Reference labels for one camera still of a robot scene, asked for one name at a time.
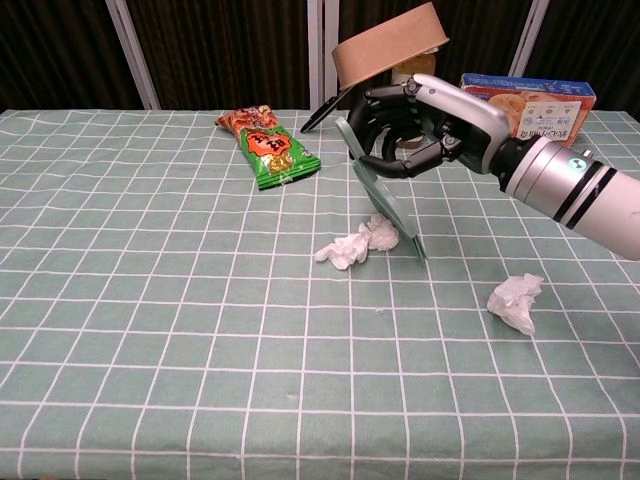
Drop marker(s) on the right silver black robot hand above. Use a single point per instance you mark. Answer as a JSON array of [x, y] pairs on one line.
[[465, 120]]

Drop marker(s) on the green plastic hand brush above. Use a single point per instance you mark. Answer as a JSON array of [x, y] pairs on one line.
[[386, 202]]

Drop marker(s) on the tissue top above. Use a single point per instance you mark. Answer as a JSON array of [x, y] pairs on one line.
[[384, 234]]

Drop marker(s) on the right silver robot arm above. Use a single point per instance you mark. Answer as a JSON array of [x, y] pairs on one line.
[[575, 190]]

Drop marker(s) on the floral print cylinder can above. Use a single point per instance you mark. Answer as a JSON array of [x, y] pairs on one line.
[[420, 65]]

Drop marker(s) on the blue orange cookie box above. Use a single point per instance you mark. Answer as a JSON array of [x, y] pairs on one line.
[[550, 112]]

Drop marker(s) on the green snack bag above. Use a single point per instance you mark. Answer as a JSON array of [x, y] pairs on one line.
[[275, 157]]

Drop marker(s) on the orange red snack bag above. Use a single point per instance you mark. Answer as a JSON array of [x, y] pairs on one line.
[[250, 120]]

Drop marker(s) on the dark brown curtain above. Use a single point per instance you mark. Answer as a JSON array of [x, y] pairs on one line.
[[225, 50]]

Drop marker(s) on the green white checkered tablecloth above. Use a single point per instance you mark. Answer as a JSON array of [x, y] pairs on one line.
[[200, 325]]

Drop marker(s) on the white metal frame post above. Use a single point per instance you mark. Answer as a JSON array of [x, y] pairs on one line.
[[132, 55], [315, 50], [530, 35]]

